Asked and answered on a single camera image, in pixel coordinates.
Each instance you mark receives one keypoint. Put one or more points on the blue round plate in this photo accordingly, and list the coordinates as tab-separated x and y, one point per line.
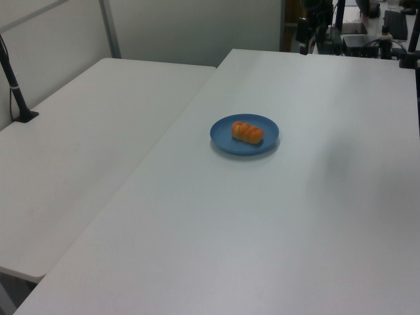
226	141

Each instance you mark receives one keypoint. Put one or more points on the black camera stand with clamp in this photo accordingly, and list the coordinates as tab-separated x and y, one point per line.
410	55

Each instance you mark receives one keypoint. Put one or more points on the black electronics box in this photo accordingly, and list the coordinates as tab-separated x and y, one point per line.
361	44

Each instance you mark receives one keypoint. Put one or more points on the orange twisted bread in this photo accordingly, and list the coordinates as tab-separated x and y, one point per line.
247	132

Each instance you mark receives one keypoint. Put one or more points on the black camera stand flat base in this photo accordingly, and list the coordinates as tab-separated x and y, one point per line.
14	92

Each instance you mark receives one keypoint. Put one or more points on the wooden cabinet panel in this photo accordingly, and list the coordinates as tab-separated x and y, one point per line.
290	26

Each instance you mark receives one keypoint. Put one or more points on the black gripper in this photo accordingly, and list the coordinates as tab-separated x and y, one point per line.
316	11

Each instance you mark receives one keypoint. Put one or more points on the black vertical pole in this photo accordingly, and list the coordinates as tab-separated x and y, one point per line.
339	13

